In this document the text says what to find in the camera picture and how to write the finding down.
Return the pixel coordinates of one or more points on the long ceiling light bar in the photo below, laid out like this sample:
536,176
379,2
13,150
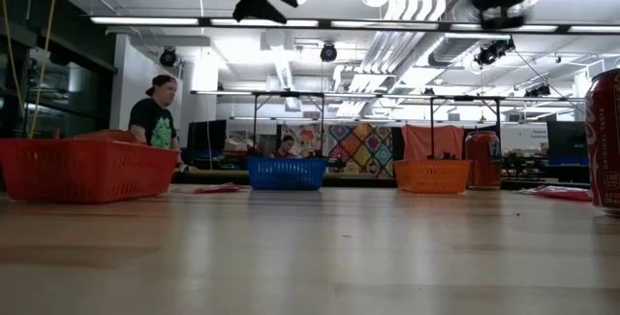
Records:
145,21

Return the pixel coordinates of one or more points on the orange candy pack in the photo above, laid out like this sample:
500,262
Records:
106,136

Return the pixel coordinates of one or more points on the orange plastic basket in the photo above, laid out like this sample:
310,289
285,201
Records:
431,177

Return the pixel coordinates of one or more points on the red plastic basket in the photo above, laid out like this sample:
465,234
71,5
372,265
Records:
87,172

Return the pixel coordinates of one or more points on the colourful patchwork quilt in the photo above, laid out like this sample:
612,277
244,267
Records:
363,150

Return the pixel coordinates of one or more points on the silver ventilation duct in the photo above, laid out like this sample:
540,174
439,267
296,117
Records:
460,48

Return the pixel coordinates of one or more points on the black metal table frame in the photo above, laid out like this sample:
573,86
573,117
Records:
465,98
288,94

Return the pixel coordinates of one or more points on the black track light cluster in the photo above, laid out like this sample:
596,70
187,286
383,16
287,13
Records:
537,91
491,53

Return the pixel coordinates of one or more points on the red candy pack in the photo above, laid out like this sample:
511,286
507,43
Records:
567,194
218,189

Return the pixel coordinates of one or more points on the red cola can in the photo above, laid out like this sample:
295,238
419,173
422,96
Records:
482,160
605,145

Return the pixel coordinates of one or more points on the orange hanging cloth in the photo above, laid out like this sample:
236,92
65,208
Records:
431,143

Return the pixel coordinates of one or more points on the person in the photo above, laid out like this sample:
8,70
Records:
287,146
155,121

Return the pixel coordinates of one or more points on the black monitor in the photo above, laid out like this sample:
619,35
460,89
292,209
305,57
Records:
567,140
207,135

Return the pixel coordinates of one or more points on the black aluminium table frame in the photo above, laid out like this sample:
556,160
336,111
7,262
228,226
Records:
358,182

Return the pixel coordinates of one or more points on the blue plastic basket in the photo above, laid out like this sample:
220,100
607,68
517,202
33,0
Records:
287,174

